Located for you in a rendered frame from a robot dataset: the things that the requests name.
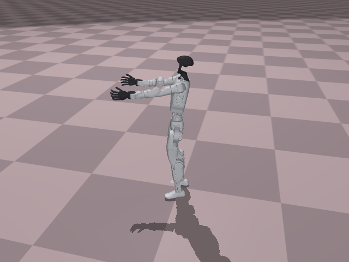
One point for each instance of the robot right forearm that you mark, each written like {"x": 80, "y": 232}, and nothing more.
{"x": 146, "y": 83}

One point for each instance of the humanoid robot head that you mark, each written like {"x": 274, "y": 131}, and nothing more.
{"x": 184, "y": 61}

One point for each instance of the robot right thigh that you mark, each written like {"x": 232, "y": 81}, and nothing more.
{"x": 180, "y": 152}

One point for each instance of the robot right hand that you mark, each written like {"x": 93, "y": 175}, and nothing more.
{"x": 131, "y": 81}

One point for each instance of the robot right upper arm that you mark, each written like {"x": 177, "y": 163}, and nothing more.
{"x": 169, "y": 81}

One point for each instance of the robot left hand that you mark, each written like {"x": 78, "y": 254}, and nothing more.
{"x": 122, "y": 95}

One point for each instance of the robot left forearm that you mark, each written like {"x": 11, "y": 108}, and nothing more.
{"x": 145, "y": 94}

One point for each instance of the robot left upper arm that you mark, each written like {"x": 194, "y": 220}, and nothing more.
{"x": 176, "y": 88}

